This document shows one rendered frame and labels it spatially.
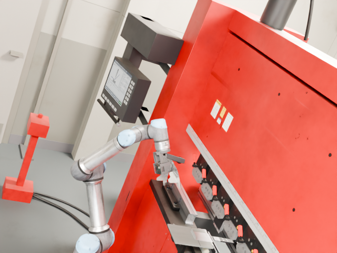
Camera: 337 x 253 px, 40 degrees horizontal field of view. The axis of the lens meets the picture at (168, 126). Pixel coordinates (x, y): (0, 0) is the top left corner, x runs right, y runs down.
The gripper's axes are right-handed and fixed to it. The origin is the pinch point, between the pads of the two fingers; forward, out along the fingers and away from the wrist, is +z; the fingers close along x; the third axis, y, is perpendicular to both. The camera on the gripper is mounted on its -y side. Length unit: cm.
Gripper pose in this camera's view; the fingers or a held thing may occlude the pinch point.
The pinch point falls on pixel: (173, 187)
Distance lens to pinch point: 239.1
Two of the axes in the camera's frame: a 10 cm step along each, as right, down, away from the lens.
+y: -8.4, 1.9, -5.0
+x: 5.1, -0.1, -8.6
